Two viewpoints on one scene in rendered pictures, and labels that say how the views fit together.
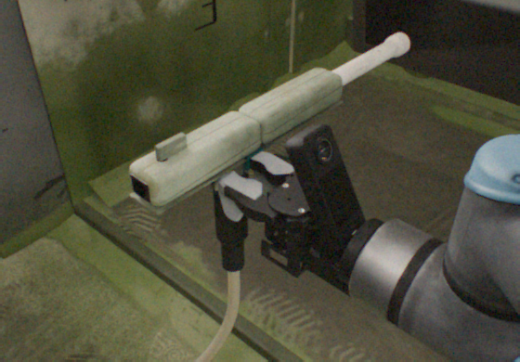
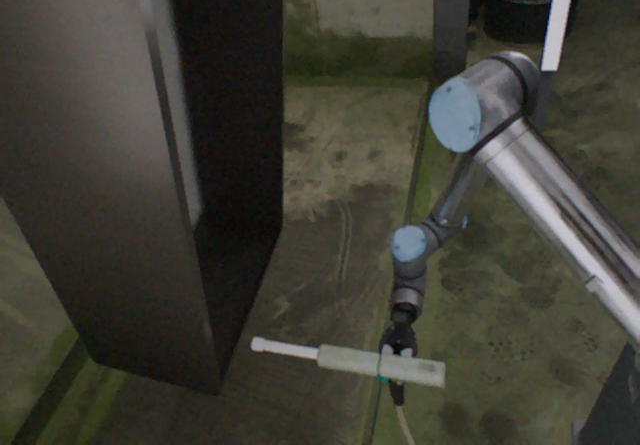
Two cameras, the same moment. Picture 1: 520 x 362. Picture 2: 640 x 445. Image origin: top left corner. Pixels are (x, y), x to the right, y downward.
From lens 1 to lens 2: 1.27 m
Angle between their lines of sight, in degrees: 78
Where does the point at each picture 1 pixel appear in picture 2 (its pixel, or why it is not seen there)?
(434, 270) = (413, 283)
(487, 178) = (421, 248)
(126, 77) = not seen: outside the picture
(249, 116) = (378, 361)
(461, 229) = (419, 263)
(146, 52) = not seen: outside the picture
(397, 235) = (406, 295)
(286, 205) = (409, 335)
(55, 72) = not seen: outside the picture
